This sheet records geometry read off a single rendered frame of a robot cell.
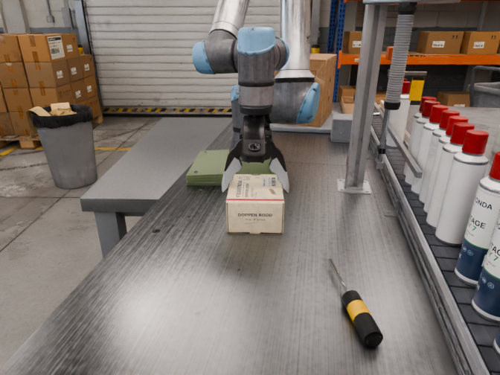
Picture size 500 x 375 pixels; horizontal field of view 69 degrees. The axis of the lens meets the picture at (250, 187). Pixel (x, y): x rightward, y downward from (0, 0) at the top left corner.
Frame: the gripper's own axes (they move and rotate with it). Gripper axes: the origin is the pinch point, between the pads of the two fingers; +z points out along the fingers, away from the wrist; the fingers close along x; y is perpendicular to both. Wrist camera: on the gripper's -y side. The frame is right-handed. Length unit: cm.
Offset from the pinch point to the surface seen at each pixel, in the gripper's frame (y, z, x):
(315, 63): 75, -23, -23
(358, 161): 16.6, -2.6, -27.4
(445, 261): -24.1, 1.1, -32.4
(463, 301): -33.9, 1.2, -30.5
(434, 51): 392, -11, -210
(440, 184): -13.0, -8.3, -34.7
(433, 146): -2.6, -12.5, -37.0
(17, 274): 84, 87, 130
